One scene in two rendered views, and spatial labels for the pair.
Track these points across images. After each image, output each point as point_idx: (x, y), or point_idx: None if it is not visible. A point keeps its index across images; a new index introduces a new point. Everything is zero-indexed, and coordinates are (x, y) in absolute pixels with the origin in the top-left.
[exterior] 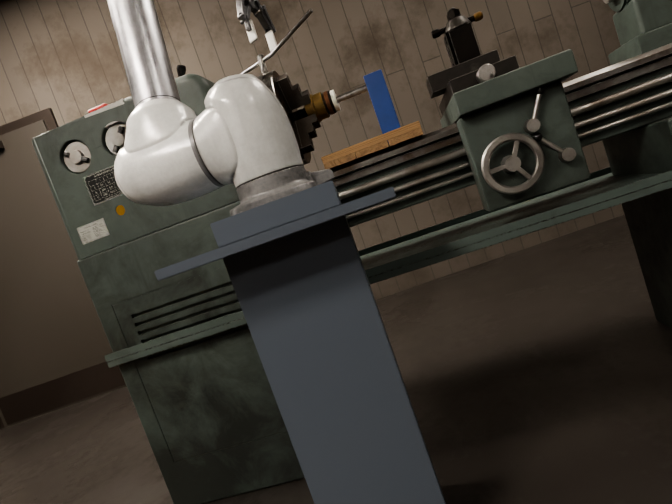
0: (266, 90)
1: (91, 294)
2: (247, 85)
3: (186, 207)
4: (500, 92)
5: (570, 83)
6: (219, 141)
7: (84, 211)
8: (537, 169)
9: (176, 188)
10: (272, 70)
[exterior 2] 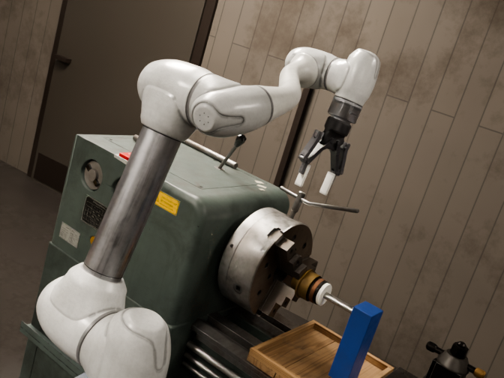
0: (150, 355)
1: (43, 271)
2: (135, 346)
3: (130, 286)
4: None
5: None
6: (92, 362)
7: (73, 216)
8: None
9: (60, 349)
10: (289, 226)
